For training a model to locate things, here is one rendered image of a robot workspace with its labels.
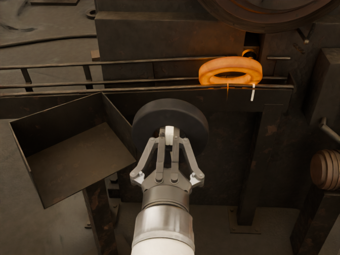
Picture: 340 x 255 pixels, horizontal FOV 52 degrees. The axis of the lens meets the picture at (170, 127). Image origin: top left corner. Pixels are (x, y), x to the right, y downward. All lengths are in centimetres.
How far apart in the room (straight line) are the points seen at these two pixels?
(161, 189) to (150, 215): 5
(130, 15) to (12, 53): 197
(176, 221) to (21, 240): 119
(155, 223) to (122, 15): 73
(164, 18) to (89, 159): 46
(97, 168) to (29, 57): 199
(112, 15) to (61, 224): 93
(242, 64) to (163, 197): 53
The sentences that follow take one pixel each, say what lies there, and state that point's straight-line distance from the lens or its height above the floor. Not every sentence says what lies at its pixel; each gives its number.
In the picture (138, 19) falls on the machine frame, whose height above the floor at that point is 87.
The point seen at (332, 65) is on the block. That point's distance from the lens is 108.
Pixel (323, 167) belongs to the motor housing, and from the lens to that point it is 116.
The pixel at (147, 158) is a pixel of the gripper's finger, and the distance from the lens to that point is 61.
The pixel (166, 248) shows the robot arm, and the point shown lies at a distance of 48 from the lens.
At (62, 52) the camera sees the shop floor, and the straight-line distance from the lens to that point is 285.
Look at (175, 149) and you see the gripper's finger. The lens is 62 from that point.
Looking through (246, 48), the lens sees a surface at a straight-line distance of 115.
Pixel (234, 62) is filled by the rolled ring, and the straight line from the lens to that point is 96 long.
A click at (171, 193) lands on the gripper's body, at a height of 87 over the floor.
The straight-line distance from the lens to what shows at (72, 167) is 98.
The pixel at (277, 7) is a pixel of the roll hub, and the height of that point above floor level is 98.
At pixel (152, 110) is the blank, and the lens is 64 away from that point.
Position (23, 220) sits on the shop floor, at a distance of 169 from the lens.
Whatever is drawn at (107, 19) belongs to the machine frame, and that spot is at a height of 87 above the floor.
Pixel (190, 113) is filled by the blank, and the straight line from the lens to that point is 64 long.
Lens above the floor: 128
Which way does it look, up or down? 40 degrees down
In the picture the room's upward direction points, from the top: straight up
